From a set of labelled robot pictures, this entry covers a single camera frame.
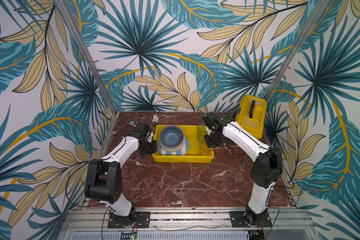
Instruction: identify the aluminium corner post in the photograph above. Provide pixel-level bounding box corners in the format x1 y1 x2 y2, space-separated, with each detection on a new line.
264 0 329 102
55 0 117 116

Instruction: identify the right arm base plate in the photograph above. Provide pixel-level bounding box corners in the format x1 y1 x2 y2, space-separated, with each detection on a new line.
229 211 272 228

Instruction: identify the yellow plastic bin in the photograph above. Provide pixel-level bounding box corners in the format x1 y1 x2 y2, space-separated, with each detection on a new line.
153 125 215 163

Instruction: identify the lilac bowl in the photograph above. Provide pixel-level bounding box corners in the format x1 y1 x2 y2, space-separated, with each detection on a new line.
159 134 185 150

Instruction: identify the dark blue bowl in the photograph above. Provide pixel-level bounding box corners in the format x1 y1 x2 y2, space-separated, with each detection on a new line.
159 125 185 149

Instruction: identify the yellow black toolbox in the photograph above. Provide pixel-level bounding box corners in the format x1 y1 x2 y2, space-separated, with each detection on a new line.
235 95 267 140

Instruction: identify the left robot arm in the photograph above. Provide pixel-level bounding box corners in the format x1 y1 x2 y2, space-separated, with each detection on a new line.
85 122 157 227

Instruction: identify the grey translucent cup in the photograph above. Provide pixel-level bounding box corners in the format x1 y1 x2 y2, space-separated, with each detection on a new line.
197 122 208 143

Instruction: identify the clear pink cup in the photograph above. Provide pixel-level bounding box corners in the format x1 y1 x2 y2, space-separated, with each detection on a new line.
200 139 214 156

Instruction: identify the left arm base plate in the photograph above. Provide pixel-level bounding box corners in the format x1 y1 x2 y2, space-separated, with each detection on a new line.
108 212 151 229

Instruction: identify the right aluminium corner post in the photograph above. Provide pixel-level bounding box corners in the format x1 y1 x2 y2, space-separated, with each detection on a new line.
264 0 329 102

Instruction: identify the small white jar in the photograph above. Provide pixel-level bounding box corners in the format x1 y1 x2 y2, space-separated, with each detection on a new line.
152 115 159 125

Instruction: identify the aluminium frame rail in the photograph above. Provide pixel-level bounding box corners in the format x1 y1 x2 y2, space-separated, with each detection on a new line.
58 207 319 240

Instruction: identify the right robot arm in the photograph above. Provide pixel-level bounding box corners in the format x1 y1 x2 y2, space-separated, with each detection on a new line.
203 112 283 227

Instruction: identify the left aluminium corner post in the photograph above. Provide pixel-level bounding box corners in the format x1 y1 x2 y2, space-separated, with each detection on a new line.
55 0 117 116

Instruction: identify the silver metal bottle opener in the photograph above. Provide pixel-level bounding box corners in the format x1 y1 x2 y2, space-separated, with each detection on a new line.
128 121 138 128

